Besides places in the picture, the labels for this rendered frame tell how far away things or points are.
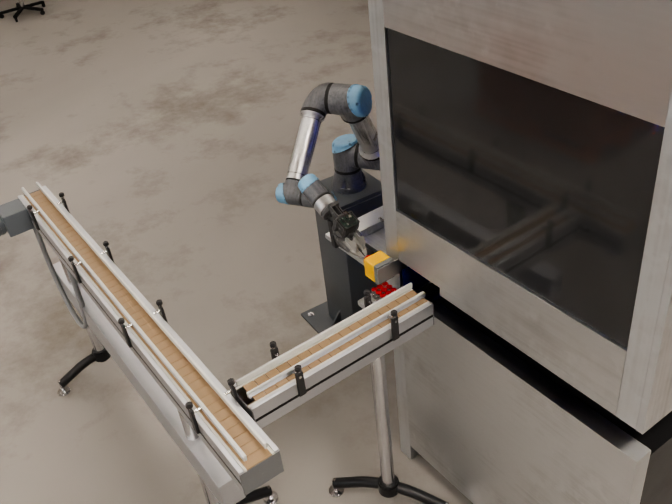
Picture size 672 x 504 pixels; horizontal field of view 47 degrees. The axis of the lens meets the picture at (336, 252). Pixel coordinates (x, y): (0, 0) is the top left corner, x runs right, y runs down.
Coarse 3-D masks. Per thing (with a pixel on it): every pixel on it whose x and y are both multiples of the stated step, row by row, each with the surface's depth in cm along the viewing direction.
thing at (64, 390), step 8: (96, 352) 363; (104, 352) 363; (88, 360) 361; (96, 360) 364; (104, 360) 364; (72, 368) 360; (80, 368) 360; (64, 376) 359; (72, 376) 360; (64, 384) 359; (64, 392) 361
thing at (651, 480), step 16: (432, 288) 263; (448, 304) 256; (496, 336) 241; (512, 352) 235; (544, 368) 228; (560, 384) 222; (592, 400) 216; (608, 416) 211; (656, 432) 205; (656, 448) 201; (656, 464) 206; (656, 480) 212; (656, 496) 218
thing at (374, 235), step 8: (376, 224) 289; (360, 232) 286; (368, 232) 288; (376, 232) 290; (384, 232) 289; (368, 240) 286; (376, 240) 286; (384, 240) 285; (376, 248) 281; (384, 248) 281
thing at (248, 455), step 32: (32, 192) 332; (64, 224) 307; (64, 256) 290; (96, 256) 287; (96, 288) 270; (128, 288) 262; (128, 320) 251; (160, 320) 252; (160, 352) 234; (192, 352) 238; (160, 384) 237; (192, 384) 227; (192, 416) 213; (224, 416) 216; (224, 448) 206; (256, 448) 205; (256, 480) 204
